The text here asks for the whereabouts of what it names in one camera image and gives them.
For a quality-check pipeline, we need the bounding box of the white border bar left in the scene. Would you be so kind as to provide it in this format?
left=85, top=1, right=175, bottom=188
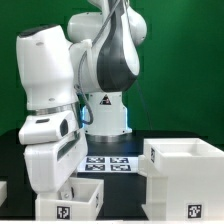
left=0, top=181, right=7, bottom=207

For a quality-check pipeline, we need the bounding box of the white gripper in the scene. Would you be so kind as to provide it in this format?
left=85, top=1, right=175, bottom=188
left=24, top=129, right=88, bottom=200

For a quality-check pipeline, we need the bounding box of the fiducial marker sheet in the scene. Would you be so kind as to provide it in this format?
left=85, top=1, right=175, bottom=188
left=77, top=156, right=138, bottom=173

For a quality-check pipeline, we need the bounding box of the white drawer cabinet box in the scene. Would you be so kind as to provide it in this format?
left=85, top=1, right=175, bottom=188
left=138, top=138, right=224, bottom=221

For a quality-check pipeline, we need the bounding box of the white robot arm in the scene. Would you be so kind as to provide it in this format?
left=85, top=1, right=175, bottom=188
left=16, top=0, right=147, bottom=194

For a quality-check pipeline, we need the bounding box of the white drawer tray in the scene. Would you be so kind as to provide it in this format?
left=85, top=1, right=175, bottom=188
left=35, top=178, right=104, bottom=221

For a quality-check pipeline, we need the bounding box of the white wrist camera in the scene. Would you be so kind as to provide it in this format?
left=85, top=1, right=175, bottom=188
left=19, top=111, right=79, bottom=145

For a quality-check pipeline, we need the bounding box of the grey cable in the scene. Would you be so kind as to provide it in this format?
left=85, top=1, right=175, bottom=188
left=74, top=0, right=123, bottom=126

